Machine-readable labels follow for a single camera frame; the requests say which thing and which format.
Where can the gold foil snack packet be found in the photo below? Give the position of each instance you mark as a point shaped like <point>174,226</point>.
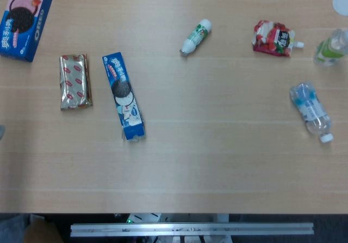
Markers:
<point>73,82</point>

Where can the small white yogurt bottle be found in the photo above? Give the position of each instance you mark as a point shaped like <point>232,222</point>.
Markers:
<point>195,37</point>

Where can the white round lid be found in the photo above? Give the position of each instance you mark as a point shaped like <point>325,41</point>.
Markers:
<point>342,3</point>

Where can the aluminium profile rail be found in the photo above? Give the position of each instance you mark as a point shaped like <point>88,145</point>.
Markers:
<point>190,229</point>

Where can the green label drink bottle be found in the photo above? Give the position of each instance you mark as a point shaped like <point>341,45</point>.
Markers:
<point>329,50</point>

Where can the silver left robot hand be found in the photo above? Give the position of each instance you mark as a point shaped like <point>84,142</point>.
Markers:
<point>1,132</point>

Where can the long blue Oreo pack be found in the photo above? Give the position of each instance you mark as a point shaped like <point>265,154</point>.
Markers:
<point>122,90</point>

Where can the white robot base chassis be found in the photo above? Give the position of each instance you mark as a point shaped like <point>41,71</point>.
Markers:
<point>146,218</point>

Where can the clear blue label water bottle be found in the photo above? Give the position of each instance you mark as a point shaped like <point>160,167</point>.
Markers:
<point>310,107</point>

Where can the red strawberry spout pouch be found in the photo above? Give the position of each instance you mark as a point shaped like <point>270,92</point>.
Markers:
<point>272,39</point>

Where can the large pink blue Oreo box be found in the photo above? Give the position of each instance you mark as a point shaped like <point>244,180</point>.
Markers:
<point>24,22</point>

